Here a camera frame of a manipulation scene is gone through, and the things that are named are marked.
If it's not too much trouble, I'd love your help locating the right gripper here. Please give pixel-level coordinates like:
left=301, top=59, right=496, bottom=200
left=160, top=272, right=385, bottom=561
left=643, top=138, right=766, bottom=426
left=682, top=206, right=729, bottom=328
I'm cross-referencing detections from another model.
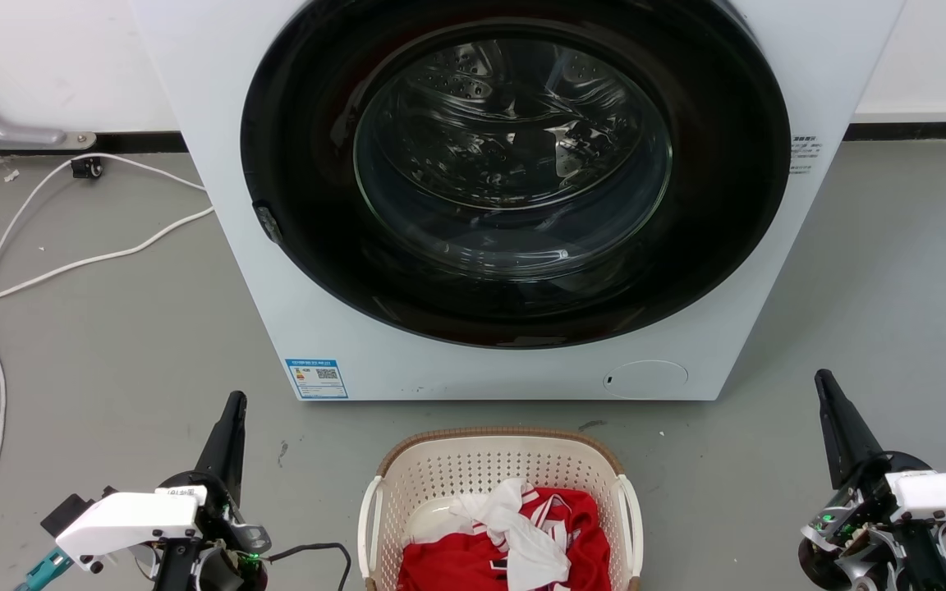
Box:
left=797, top=369, right=946, bottom=591

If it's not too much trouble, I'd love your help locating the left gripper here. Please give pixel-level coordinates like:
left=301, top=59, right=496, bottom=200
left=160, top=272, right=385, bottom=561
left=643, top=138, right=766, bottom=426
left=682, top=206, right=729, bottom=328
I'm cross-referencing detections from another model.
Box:
left=154, top=392, right=273, bottom=591

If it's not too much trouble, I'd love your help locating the white perforated laundry basket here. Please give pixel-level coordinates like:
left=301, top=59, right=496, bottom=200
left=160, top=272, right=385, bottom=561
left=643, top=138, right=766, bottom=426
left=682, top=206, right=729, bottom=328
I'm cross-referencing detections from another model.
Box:
left=357, top=426, right=645, bottom=591

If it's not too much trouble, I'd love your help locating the blue energy label sticker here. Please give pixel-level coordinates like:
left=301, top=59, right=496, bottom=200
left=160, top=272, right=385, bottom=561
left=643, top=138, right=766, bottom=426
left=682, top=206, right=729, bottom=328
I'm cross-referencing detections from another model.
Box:
left=285, top=358, right=349, bottom=401

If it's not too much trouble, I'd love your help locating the white front-load washing machine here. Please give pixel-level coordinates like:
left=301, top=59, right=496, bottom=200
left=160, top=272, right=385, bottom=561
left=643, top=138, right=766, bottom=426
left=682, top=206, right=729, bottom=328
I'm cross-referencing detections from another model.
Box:
left=130, top=0, right=907, bottom=403

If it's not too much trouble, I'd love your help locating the round white filter cover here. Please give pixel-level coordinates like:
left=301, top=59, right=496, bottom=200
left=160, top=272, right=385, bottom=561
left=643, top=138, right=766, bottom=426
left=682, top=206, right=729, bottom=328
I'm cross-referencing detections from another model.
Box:
left=602, top=360, right=689, bottom=400

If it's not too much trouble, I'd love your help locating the red sports jersey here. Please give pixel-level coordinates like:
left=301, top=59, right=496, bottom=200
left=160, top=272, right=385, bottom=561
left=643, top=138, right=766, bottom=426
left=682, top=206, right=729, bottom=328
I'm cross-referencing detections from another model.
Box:
left=397, top=486, right=612, bottom=591

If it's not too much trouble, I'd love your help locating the small printed text sticker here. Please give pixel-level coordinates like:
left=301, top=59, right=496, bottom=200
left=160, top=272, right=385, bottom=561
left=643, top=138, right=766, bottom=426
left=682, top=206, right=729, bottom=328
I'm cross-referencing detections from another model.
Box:
left=789, top=135, right=820, bottom=175

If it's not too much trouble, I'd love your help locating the black round washer door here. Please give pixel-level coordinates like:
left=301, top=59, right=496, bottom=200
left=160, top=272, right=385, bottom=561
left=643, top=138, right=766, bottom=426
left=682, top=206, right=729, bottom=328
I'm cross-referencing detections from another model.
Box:
left=240, top=0, right=792, bottom=350

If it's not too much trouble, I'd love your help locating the black baseboard strip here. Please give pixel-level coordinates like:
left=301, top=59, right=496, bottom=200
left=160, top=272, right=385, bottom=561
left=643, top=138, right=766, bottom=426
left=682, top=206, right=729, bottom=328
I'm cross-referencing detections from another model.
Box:
left=0, top=121, right=946, bottom=157

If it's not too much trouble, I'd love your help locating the white garment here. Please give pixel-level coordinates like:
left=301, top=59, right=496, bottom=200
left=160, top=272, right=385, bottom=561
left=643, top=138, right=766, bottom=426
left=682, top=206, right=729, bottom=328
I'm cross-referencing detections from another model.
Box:
left=448, top=479, right=574, bottom=590

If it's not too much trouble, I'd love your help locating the thick white power cable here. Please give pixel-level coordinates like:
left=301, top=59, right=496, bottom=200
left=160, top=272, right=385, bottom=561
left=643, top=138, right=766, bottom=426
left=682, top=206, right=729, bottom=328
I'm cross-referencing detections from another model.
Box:
left=0, top=207, right=216, bottom=315

